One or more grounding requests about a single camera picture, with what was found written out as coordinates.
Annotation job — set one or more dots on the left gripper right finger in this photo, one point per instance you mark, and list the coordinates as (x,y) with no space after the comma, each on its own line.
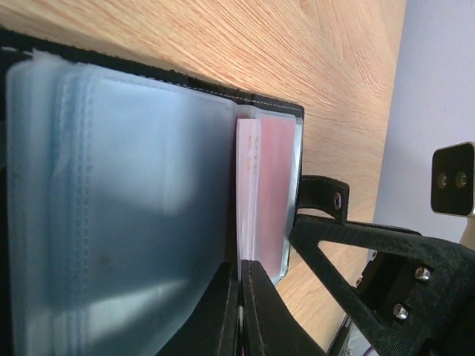
(268,326)

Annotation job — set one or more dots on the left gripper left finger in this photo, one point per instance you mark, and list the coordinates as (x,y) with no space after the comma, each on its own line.
(212,328)

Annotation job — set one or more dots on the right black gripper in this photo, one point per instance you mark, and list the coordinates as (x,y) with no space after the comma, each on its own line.
(407,294)

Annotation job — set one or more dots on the black card holder wallet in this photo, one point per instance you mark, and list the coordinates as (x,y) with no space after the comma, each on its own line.
(118,197)

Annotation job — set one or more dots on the red white credit card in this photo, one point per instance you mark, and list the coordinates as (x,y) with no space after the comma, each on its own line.
(277,184)

